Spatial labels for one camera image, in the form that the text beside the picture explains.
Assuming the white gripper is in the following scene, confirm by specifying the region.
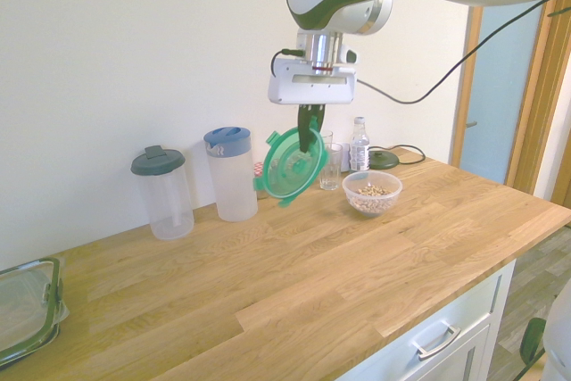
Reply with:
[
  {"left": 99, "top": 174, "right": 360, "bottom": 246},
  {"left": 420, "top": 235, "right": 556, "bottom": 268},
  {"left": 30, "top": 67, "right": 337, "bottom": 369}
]
[{"left": 267, "top": 59, "right": 359, "bottom": 154}]

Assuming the green round container lid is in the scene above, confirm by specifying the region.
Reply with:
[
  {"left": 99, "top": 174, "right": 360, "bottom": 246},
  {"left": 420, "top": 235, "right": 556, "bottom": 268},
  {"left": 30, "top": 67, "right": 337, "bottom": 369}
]
[{"left": 252, "top": 126, "right": 332, "bottom": 209}]

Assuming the glass jar red checkered lid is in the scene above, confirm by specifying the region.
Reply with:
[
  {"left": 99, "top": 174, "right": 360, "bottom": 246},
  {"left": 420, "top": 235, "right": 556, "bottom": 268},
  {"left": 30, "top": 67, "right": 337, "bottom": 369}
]
[{"left": 253, "top": 161, "right": 268, "bottom": 200}]

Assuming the clear pitcher blue lid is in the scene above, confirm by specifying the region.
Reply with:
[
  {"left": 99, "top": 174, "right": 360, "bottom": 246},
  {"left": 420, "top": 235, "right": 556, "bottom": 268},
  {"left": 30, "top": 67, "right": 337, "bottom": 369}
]
[{"left": 203, "top": 125, "right": 259, "bottom": 223}]

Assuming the clear round container with nuts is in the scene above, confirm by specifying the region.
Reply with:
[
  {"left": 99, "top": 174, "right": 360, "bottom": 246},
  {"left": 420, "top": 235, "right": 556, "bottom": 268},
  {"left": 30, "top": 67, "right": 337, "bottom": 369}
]
[{"left": 342, "top": 170, "right": 404, "bottom": 219}]

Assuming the clear pitcher dark grey lid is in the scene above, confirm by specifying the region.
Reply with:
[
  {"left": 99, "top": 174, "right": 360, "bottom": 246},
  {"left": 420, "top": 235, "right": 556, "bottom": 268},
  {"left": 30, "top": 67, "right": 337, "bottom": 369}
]
[{"left": 130, "top": 145, "right": 195, "bottom": 242}]

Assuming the rectangular container green rimmed lid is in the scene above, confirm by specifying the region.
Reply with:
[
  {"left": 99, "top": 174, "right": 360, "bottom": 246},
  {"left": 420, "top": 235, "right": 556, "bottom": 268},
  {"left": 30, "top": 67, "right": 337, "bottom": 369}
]
[{"left": 0, "top": 257, "right": 70, "bottom": 367}]

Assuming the clear plastic bottle white cap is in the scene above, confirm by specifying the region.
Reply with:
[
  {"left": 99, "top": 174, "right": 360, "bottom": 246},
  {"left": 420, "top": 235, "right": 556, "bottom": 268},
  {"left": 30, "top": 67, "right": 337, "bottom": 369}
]
[{"left": 349, "top": 116, "right": 372, "bottom": 173}]

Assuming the short clear drinking glass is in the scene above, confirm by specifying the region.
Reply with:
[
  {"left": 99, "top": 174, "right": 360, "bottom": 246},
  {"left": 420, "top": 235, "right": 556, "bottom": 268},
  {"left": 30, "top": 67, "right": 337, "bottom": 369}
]
[{"left": 319, "top": 143, "right": 344, "bottom": 192}]

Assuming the dark green curved object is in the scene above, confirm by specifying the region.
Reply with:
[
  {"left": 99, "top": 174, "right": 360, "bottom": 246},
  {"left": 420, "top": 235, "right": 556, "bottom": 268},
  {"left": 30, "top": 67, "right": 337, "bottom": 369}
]
[{"left": 519, "top": 317, "right": 548, "bottom": 367}]

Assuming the black robot camera cable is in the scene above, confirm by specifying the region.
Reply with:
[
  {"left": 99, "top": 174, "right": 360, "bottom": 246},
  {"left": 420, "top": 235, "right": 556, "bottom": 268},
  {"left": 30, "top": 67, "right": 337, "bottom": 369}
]
[{"left": 270, "top": 0, "right": 559, "bottom": 105}]

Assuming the black appliance power cord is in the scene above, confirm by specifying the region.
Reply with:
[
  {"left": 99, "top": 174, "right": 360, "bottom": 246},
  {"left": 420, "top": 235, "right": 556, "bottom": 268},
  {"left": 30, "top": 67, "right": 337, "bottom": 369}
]
[{"left": 368, "top": 145, "right": 426, "bottom": 165}]

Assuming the glass door wooden frame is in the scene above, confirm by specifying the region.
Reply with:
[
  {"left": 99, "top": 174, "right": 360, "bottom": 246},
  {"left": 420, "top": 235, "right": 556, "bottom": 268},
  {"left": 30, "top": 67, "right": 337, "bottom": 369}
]
[{"left": 450, "top": 0, "right": 571, "bottom": 209}]

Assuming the white cabinet drawer with handle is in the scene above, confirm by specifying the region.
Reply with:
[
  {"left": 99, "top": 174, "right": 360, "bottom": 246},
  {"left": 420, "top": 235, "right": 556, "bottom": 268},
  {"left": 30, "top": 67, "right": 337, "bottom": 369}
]
[{"left": 336, "top": 258, "right": 518, "bottom": 381}]

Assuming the silver drawer handle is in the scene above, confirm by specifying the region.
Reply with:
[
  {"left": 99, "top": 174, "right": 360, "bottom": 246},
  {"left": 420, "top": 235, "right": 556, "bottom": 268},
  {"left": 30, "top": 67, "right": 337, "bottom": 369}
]
[{"left": 410, "top": 325, "right": 462, "bottom": 360}]

